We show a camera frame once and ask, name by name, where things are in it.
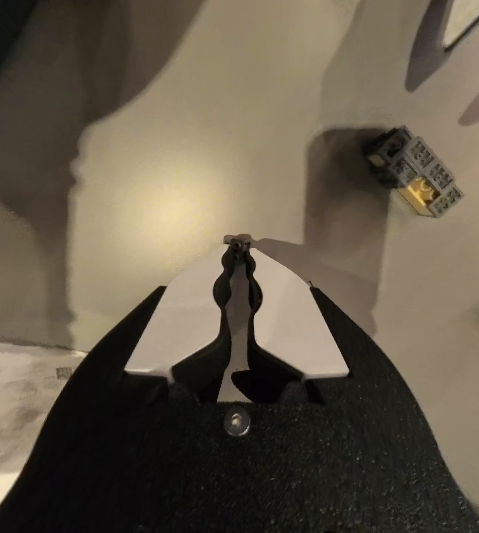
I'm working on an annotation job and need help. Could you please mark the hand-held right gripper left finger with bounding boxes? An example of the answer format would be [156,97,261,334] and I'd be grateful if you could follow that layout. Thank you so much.
[124,247,234,388]

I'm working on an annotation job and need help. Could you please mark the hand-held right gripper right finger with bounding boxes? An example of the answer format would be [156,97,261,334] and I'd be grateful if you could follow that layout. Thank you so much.
[245,248,351,382]

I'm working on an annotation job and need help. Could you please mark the yellow grey brick assembly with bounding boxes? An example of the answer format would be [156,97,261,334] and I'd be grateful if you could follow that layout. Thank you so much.
[363,126,465,219]

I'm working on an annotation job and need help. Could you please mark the grey desk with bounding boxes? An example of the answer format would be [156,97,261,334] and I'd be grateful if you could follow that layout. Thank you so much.
[0,0,479,533]

